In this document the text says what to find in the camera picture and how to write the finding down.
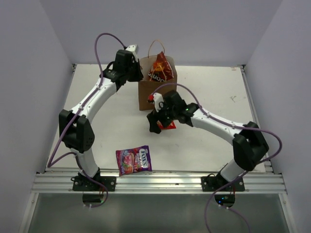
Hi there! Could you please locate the purple cable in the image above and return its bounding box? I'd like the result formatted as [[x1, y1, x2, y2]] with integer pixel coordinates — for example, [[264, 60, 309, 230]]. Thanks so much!
[[47, 33, 127, 208], [152, 83, 284, 233]]

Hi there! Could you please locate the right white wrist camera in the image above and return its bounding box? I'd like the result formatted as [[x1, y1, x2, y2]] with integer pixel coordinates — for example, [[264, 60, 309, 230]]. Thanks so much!
[[148, 92, 164, 112]]

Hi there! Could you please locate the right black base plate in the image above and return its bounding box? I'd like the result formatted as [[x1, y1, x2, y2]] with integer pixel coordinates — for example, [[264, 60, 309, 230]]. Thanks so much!
[[201, 174, 245, 192]]

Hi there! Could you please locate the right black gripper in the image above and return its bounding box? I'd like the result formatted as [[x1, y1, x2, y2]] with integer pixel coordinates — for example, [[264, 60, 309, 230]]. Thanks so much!
[[147, 100, 177, 134]]

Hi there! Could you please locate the brown paper bag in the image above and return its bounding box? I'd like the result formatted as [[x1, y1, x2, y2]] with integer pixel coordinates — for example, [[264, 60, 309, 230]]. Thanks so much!
[[138, 40, 179, 112]]

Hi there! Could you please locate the red Doritos chip bag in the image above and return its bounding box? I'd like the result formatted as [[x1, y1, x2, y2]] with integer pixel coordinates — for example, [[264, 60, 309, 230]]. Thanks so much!
[[148, 52, 174, 82]]

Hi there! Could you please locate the aluminium rail frame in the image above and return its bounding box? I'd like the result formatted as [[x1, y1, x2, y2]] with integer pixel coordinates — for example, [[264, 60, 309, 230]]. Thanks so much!
[[18, 63, 298, 233]]

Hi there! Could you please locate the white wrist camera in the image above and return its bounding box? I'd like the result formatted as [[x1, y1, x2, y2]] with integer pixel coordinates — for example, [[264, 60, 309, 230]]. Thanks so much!
[[125, 44, 138, 58], [148, 92, 164, 112]]

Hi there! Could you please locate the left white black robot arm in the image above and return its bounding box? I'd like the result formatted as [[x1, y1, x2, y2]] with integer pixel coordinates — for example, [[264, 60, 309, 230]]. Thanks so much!
[[59, 44, 143, 191]]

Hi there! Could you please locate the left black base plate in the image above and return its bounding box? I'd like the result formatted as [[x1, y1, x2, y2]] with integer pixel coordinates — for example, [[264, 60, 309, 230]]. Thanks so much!
[[70, 173, 117, 192]]

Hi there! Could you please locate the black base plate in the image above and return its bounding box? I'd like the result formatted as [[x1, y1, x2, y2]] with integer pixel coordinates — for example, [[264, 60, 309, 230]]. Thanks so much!
[[201, 174, 245, 192], [70, 173, 117, 192]]

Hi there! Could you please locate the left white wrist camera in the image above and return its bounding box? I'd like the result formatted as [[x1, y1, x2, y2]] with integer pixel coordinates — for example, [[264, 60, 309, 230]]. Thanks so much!
[[125, 44, 138, 58]]

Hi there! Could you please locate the purple Fox's candy bag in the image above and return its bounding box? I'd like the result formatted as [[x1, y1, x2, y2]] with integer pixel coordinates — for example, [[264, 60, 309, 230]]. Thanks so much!
[[116, 145, 152, 176]]

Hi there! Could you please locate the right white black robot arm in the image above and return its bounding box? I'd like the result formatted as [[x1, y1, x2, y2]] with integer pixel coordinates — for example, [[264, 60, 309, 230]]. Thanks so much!
[[147, 91, 269, 191]]

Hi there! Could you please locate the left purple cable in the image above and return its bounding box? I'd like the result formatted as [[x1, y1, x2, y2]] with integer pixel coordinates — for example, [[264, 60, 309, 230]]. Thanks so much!
[[47, 33, 127, 208]]

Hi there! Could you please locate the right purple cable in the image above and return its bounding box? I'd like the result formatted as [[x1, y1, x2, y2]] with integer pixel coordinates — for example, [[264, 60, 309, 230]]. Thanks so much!
[[152, 83, 284, 233]]

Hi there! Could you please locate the small red popcorn snack bag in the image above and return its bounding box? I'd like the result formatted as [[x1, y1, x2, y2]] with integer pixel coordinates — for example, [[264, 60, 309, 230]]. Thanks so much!
[[157, 121, 176, 130]]

